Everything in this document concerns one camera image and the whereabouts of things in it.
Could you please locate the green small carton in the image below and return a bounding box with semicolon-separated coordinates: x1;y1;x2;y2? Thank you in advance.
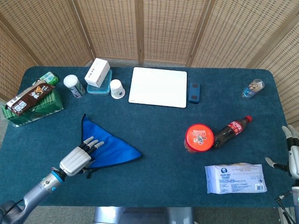
32;71;59;86

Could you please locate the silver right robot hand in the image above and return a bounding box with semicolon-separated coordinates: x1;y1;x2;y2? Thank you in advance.
265;124;299;180

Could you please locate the white wet wipes pack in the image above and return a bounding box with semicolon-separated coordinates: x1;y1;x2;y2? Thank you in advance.
204;162;268;195

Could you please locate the bamboo folding screen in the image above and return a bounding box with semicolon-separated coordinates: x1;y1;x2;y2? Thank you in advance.
0;0;299;124

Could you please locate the cola bottle red cap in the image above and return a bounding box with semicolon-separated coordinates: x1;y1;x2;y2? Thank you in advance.
212;115;253;150

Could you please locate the white cardboard box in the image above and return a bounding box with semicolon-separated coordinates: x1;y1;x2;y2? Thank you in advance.
84;58;111;88

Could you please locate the clear container blue lid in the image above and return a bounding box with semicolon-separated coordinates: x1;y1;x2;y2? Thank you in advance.
86;69;113;96

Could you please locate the white green cylindrical can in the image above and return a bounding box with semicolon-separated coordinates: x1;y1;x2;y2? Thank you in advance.
63;74;86;98

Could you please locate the blue cloth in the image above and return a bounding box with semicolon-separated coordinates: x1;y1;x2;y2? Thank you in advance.
80;113;143;179

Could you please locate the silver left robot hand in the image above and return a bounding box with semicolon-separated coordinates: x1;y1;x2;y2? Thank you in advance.
59;136;105;177

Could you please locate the clear plastic snack jar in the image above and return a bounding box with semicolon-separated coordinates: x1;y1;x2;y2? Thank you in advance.
242;78;265;99

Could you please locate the blue whiteboard eraser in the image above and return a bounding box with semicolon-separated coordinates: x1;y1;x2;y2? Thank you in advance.
188;82;201;104

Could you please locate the green acrylic rack holder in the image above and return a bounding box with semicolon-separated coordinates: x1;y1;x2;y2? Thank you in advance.
1;88;64;128

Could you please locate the white board black frame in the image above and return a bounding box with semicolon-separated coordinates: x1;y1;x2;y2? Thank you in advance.
128;67;188;109

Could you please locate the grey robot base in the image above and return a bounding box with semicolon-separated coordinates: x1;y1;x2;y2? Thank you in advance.
93;206;194;224

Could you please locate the brown snack bag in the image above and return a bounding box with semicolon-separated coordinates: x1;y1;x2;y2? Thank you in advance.
5;80;56;117

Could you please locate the orange instant noodle cup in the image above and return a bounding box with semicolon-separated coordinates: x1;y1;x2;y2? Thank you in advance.
183;123;215;154

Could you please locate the white floral paper cup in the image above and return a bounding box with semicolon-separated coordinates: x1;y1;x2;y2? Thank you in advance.
109;79;126;99

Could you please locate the teal table cloth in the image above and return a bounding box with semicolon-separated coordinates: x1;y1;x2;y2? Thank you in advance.
0;66;294;208

